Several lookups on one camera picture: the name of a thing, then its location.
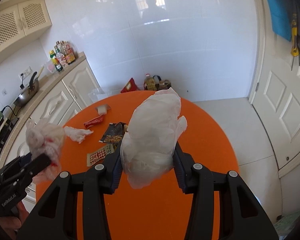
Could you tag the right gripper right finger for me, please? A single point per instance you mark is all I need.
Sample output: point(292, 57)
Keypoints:
point(183, 163)

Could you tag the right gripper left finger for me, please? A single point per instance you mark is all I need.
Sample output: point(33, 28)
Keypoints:
point(114, 170)

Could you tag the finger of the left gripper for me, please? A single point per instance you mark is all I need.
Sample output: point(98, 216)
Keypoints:
point(35, 166)

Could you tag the red stained tissue wad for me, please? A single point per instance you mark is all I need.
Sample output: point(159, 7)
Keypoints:
point(45, 137)

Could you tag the black gold snack wrapper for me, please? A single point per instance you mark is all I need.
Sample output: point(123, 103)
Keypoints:
point(114, 133)

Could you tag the white plastic bag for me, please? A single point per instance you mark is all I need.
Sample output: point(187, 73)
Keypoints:
point(147, 148)

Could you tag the white tissue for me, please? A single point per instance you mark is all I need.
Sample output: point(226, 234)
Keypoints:
point(77, 135)

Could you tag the cream kitchen cabinet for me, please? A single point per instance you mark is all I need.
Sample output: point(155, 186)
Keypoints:
point(60, 97)

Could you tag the person's left hand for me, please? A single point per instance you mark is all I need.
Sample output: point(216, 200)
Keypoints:
point(11, 224)

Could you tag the red white patterned wrapper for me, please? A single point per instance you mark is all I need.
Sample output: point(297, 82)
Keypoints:
point(93, 158)

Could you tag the red snack wrapper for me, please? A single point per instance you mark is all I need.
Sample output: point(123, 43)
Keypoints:
point(93, 122)

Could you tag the orange round table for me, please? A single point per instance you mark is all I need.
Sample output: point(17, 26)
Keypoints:
point(160, 210)

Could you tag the white jelly cup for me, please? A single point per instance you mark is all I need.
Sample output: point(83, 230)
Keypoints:
point(102, 109)

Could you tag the black frying pan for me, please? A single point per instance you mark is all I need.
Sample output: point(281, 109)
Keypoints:
point(28, 92)

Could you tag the clear plastic bag on floor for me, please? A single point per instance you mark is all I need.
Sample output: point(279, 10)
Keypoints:
point(98, 94)

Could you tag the cardboard box with bags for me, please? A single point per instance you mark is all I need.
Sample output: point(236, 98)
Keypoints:
point(161, 84)

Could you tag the yellow oil bottle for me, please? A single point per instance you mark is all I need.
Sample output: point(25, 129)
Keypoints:
point(149, 83)

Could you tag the red bag on floor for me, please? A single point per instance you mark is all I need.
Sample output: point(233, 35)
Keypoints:
point(130, 86)

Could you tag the green label sauce bottle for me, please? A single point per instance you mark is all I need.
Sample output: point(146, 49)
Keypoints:
point(55, 61)

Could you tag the red label sauce bottle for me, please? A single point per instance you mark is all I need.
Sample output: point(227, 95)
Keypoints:
point(60, 56)

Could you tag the brown sauce bottle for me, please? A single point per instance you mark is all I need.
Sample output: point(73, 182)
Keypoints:
point(68, 52)

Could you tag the white panel door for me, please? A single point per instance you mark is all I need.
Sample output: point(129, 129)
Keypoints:
point(276, 91)

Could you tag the cream upper lattice cabinet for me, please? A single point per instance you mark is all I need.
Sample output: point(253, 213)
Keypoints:
point(21, 22)

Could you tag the yellow hanging tool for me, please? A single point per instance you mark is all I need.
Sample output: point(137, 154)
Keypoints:
point(295, 50)

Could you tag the blue hanging cloth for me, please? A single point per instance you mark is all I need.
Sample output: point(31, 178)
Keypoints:
point(279, 18)

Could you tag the wall power socket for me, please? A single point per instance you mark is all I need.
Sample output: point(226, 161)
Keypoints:
point(25, 73)

